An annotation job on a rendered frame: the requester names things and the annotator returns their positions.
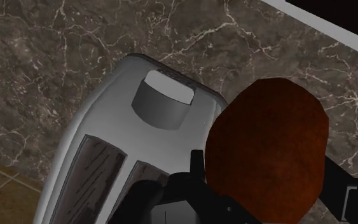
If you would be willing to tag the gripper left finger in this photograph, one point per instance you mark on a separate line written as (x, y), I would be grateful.
(185, 192)

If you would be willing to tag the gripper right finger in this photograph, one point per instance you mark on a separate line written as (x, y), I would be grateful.
(355, 198)

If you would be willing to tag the reddish brown round object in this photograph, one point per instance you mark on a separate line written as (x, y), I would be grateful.
(265, 145)

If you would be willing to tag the silver two-slot toaster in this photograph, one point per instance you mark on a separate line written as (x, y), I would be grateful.
(110, 124)

